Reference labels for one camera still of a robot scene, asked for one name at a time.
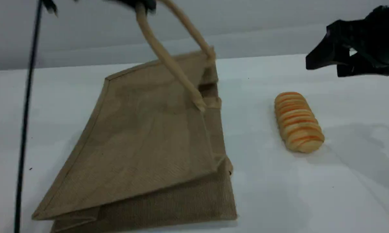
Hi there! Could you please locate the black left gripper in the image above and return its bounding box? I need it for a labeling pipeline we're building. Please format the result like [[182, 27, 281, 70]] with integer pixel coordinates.
[[105, 0, 157, 14]]

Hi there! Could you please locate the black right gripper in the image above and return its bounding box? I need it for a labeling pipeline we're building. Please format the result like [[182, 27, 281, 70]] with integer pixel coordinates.
[[306, 0, 389, 77]]

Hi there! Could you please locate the long ridged bread loaf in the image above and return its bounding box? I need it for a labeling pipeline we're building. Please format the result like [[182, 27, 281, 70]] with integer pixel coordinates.
[[274, 92, 325, 153]]

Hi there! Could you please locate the brown jute tote bag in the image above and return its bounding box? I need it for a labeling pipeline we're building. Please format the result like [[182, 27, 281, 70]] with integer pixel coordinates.
[[32, 0, 237, 233]]

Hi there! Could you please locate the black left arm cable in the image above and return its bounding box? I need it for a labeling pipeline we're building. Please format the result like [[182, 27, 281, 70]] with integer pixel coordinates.
[[14, 0, 43, 233]]

